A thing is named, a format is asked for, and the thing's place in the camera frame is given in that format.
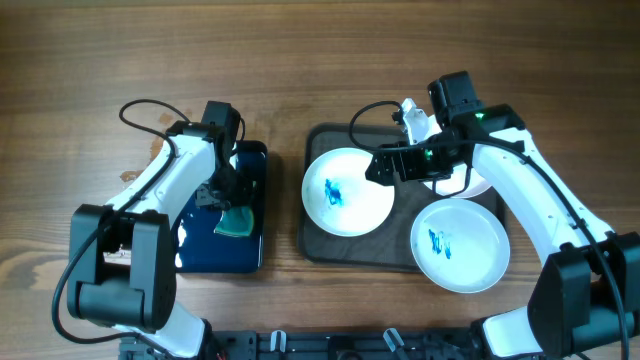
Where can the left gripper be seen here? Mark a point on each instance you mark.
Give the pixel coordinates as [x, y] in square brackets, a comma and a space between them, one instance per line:
[241, 195]

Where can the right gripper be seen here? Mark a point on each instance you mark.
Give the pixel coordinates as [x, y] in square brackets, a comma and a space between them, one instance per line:
[409, 170]

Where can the green sponge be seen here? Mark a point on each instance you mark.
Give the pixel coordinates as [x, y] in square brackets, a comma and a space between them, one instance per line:
[236, 222]

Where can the white plate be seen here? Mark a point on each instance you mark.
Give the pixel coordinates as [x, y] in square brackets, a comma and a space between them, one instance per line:
[454, 185]
[339, 199]
[460, 245]

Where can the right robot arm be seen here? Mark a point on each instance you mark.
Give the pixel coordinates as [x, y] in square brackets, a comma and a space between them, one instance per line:
[587, 294]

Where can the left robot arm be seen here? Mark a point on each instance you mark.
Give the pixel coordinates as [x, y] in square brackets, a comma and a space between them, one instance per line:
[121, 272]

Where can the blue water tray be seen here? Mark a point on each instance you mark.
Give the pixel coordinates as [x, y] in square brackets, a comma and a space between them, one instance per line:
[200, 249]

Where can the dark brown serving tray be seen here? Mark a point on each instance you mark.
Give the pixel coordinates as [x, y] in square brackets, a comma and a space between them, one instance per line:
[388, 246]

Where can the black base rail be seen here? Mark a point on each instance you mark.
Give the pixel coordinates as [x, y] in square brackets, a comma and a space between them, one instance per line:
[434, 343]

